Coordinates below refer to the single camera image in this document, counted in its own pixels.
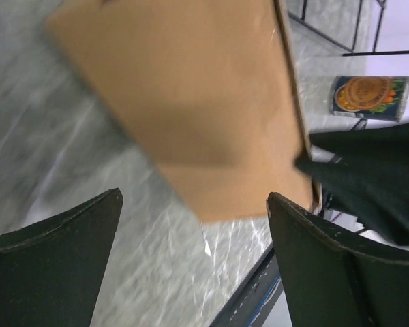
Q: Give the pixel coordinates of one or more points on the dark blue soup can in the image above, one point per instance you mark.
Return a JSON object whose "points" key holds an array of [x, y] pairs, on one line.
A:
{"points": [[380, 98]]}

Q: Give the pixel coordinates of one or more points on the black wire rack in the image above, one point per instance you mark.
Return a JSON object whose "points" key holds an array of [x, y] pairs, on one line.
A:
{"points": [[353, 26]]}

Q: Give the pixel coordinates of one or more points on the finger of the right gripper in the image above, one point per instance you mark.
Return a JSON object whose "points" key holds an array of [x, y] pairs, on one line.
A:
{"points": [[371, 180]]}

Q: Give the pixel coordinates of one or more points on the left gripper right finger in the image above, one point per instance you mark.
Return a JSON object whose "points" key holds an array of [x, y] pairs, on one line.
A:
{"points": [[334, 277]]}

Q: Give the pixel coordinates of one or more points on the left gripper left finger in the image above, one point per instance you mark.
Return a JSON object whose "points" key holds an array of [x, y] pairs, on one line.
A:
{"points": [[51, 271]]}

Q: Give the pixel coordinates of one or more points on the brown cardboard express box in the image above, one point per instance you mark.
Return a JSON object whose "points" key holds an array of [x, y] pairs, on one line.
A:
{"points": [[207, 88]]}

